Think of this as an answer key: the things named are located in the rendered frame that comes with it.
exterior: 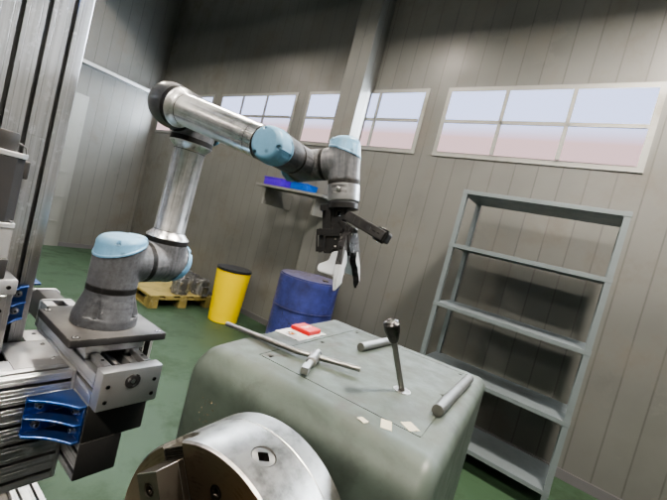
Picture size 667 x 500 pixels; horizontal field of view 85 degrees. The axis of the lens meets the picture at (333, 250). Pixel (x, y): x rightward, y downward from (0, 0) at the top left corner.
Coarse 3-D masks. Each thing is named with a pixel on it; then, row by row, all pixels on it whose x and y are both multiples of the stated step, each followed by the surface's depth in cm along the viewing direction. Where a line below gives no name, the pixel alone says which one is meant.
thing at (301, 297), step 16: (288, 272) 390; (304, 272) 423; (288, 288) 372; (304, 288) 367; (320, 288) 370; (288, 304) 370; (304, 304) 368; (320, 304) 373; (272, 320) 382; (288, 320) 370; (304, 320) 369; (320, 320) 377
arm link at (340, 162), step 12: (336, 144) 83; (348, 144) 82; (324, 156) 84; (336, 156) 82; (348, 156) 82; (360, 156) 85; (324, 168) 84; (336, 168) 82; (348, 168) 82; (336, 180) 82; (348, 180) 82
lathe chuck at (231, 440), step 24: (192, 432) 53; (216, 432) 50; (240, 432) 50; (264, 432) 51; (192, 456) 47; (216, 456) 45; (240, 456) 45; (288, 456) 48; (192, 480) 46; (216, 480) 44; (240, 480) 43; (264, 480) 43; (288, 480) 45; (312, 480) 48
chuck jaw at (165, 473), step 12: (180, 444) 49; (168, 456) 49; (180, 456) 48; (156, 468) 45; (168, 468) 45; (180, 468) 46; (144, 480) 45; (156, 480) 44; (168, 480) 45; (180, 480) 46; (144, 492) 45; (156, 492) 44; (168, 492) 44; (180, 492) 45
